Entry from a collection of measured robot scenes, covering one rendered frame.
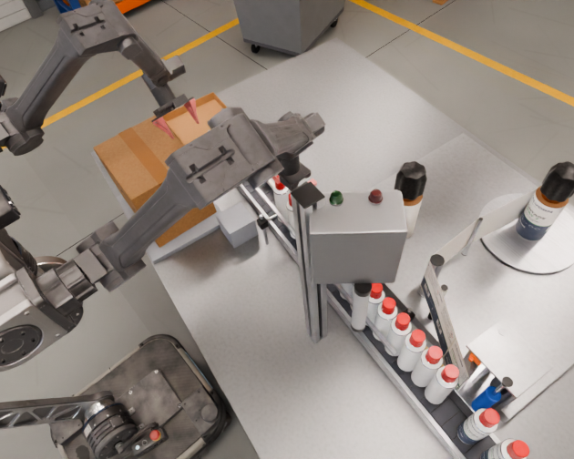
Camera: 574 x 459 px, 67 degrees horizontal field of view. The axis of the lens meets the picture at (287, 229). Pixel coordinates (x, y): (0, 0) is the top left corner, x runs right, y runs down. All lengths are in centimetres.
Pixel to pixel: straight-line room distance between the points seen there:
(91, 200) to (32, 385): 117
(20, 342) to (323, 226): 54
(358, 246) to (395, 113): 123
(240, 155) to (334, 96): 150
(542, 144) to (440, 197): 173
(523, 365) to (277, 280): 75
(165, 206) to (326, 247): 32
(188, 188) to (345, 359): 90
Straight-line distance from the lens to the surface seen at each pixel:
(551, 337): 145
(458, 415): 129
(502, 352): 108
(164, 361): 208
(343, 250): 81
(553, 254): 158
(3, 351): 86
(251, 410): 132
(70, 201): 317
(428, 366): 114
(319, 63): 225
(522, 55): 399
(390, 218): 78
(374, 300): 118
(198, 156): 56
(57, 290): 82
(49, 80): 107
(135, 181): 144
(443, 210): 158
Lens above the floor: 210
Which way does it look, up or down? 55 degrees down
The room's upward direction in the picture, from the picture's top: 8 degrees counter-clockwise
